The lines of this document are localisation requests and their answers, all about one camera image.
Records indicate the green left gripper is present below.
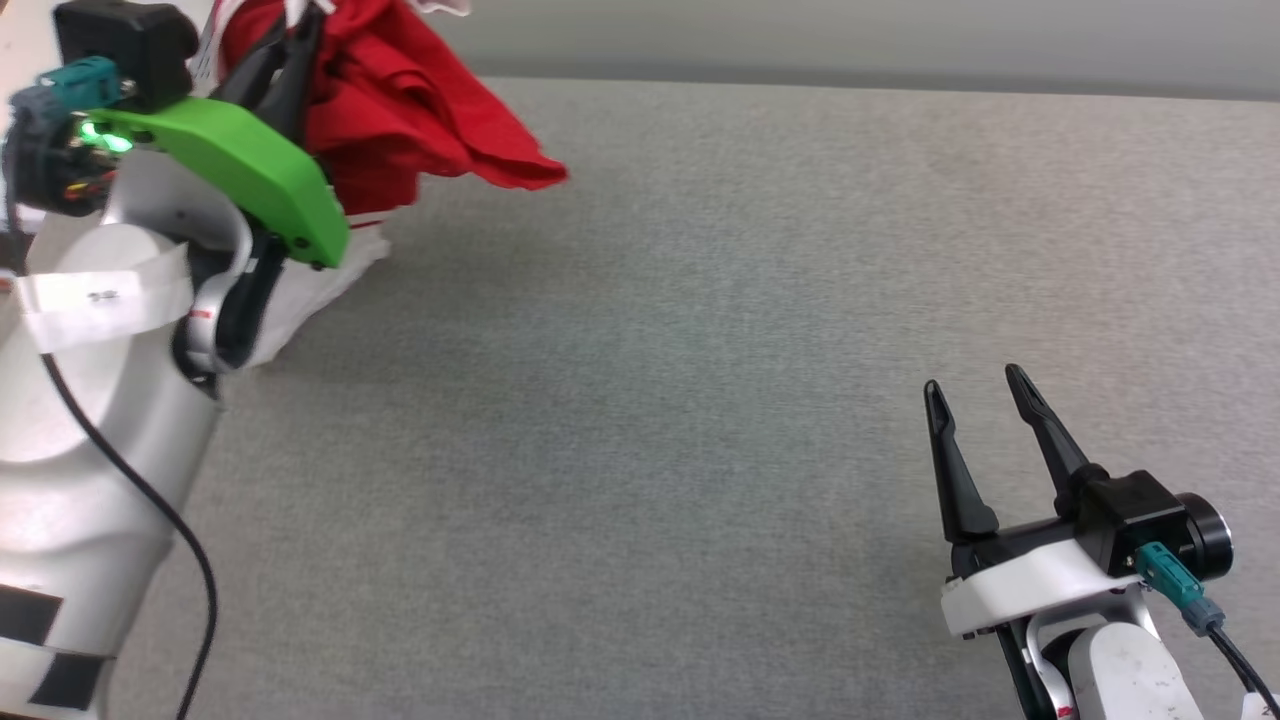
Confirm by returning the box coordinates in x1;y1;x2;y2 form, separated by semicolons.
88;8;350;374

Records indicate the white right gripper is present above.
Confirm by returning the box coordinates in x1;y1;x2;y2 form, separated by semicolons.
923;363;1153;642

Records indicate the red and white garment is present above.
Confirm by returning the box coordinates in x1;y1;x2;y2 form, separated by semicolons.
195;0;571;369

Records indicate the white label strip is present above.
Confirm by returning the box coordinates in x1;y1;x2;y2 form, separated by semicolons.
14;245;193;353

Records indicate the teal left camera plug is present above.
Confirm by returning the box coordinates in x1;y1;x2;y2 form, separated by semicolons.
0;56;137;217

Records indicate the teal right camera plug cable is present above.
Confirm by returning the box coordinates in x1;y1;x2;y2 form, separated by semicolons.
1135;543;1280;720

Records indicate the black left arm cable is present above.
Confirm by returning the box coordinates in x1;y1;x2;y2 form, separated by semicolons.
38;352;219;720

